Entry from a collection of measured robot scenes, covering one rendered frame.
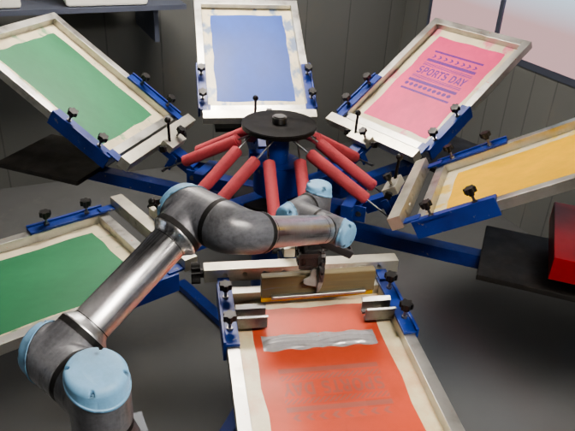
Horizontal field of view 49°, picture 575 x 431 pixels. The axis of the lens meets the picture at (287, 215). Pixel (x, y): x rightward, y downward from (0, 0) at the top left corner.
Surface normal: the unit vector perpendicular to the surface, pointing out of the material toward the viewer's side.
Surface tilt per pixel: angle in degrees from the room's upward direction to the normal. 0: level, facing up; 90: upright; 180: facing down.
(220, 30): 32
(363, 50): 90
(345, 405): 0
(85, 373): 7
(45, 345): 26
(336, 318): 0
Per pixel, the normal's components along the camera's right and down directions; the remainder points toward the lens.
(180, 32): 0.41, 0.46
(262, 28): 0.13, -0.48
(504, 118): -0.91, 0.16
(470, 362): 0.05, -0.87
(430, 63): -0.36, -0.59
